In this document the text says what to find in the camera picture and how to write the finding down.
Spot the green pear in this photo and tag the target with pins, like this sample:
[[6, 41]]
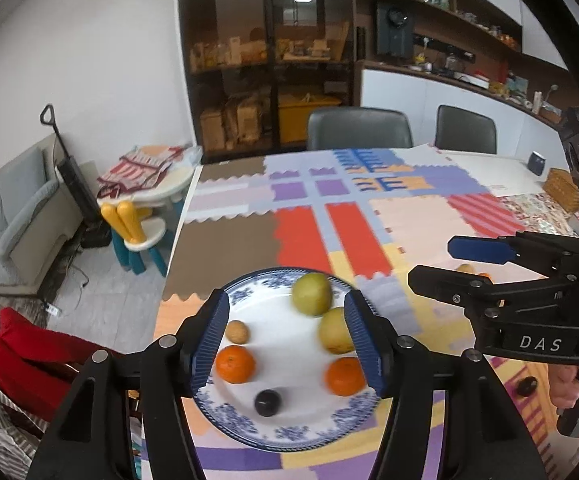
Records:
[[335, 331], [312, 294]]

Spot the red jacket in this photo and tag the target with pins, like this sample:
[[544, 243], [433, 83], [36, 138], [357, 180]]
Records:
[[29, 355]]

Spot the brown kiwi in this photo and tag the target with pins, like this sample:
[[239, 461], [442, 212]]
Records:
[[238, 332], [464, 268]]

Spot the black thermos bottle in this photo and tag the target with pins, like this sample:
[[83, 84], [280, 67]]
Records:
[[360, 42]]

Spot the grey sofa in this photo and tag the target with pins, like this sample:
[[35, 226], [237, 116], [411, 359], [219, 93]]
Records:
[[14, 220]]

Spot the red striped cloth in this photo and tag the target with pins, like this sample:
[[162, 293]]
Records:
[[139, 170]]

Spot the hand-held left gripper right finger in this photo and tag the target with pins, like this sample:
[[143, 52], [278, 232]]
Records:
[[364, 340]]

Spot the dark blue mug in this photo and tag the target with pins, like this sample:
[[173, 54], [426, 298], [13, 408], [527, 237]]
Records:
[[536, 163]]

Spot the black coffee machine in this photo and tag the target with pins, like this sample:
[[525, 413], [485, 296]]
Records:
[[394, 30]]

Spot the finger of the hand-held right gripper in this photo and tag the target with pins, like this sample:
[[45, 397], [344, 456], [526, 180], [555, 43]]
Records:
[[489, 251], [449, 285]]

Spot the blue and white plate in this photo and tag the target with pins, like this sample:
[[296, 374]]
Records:
[[289, 410]]

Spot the person's right hand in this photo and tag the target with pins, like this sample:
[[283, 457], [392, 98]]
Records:
[[564, 387]]

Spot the black upright vacuum cleaner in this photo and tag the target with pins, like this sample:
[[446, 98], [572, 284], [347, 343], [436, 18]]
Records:
[[76, 185]]

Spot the yellow children's chair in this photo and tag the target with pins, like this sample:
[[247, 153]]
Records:
[[134, 232]]

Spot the grey office chair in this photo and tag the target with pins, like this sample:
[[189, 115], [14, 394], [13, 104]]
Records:
[[359, 127], [466, 130]]

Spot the dark plum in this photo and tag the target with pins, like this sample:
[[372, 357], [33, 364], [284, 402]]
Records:
[[268, 403]]

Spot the small white children's table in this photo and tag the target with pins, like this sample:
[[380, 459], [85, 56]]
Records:
[[169, 190]]

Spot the white paper roll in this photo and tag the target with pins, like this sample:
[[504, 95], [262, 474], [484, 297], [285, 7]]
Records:
[[537, 102]]

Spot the dark glass display cabinet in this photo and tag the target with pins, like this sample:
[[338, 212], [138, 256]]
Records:
[[264, 55]]

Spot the orange mandarin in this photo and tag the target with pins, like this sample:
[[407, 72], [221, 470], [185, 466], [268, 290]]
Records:
[[484, 275], [344, 376], [236, 364]]

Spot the dark round fruit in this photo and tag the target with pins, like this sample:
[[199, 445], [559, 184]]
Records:
[[526, 386]]

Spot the patterned tile mat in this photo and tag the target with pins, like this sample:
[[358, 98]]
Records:
[[539, 215]]

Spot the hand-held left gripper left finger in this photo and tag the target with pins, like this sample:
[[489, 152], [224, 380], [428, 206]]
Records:
[[212, 340]]

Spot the wicker basket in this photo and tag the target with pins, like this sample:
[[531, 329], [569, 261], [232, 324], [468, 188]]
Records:
[[562, 190]]

